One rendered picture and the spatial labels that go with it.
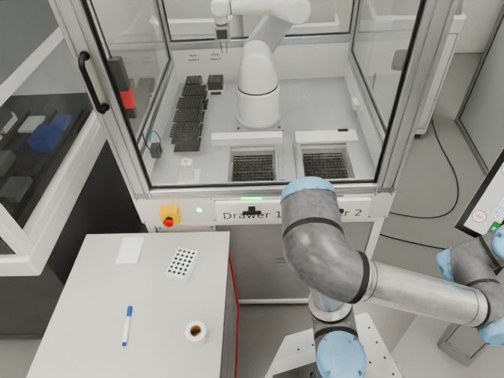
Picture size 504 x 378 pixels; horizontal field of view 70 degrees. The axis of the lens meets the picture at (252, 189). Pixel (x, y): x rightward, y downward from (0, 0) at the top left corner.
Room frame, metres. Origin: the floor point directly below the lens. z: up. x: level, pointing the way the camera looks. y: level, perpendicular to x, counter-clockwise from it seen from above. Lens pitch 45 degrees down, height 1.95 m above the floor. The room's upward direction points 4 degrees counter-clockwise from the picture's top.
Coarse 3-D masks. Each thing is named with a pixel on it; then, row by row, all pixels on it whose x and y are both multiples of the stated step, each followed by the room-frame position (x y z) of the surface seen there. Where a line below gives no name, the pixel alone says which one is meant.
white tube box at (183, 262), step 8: (184, 248) 0.84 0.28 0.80; (176, 256) 0.81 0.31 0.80; (184, 256) 0.80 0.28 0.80; (192, 256) 0.80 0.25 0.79; (176, 264) 0.77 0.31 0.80; (184, 264) 0.77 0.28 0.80; (192, 264) 0.77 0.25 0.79; (168, 272) 0.74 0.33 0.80; (176, 272) 0.74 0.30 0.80; (184, 272) 0.73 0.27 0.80; (176, 280) 0.72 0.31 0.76; (184, 280) 0.71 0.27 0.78
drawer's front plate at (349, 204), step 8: (344, 200) 0.92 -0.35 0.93; (352, 200) 0.91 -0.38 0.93; (360, 200) 0.91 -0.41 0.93; (368, 200) 0.91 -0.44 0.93; (344, 208) 0.91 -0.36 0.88; (352, 208) 0.91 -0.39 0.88; (360, 208) 0.91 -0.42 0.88; (368, 208) 0.91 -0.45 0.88; (344, 216) 0.91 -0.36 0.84; (352, 216) 0.91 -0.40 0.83; (360, 216) 0.91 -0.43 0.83
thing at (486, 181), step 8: (496, 160) 0.84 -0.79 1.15; (496, 168) 0.82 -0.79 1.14; (488, 176) 0.81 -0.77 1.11; (480, 184) 0.81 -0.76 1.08; (488, 184) 0.79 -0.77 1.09; (480, 192) 0.78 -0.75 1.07; (472, 200) 0.77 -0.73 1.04; (472, 208) 0.75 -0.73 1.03; (464, 216) 0.74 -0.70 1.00; (456, 224) 0.73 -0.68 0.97; (464, 232) 0.71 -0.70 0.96; (472, 232) 0.69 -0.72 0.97
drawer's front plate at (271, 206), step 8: (232, 200) 0.96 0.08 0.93; (240, 200) 0.96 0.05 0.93; (248, 200) 0.95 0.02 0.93; (256, 200) 0.95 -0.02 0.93; (264, 200) 0.95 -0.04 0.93; (272, 200) 0.94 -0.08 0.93; (216, 208) 0.95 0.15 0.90; (224, 208) 0.95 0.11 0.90; (232, 208) 0.94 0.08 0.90; (240, 208) 0.94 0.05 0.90; (256, 208) 0.94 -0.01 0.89; (264, 208) 0.94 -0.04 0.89; (272, 208) 0.93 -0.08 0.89; (280, 208) 0.93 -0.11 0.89; (232, 216) 0.94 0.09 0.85; (256, 216) 0.94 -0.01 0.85; (264, 216) 0.94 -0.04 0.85; (272, 216) 0.93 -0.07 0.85; (280, 216) 0.93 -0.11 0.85
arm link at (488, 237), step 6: (498, 228) 0.46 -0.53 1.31; (486, 234) 0.45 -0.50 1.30; (492, 234) 0.44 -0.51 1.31; (498, 234) 0.43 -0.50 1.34; (486, 240) 0.44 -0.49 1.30; (492, 240) 0.43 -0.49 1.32; (498, 240) 0.41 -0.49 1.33; (492, 246) 0.42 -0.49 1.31; (498, 246) 0.41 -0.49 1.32; (492, 252) 0.41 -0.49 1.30; (498, 252) 0.40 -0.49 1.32; (498, 258) 0.40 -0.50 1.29
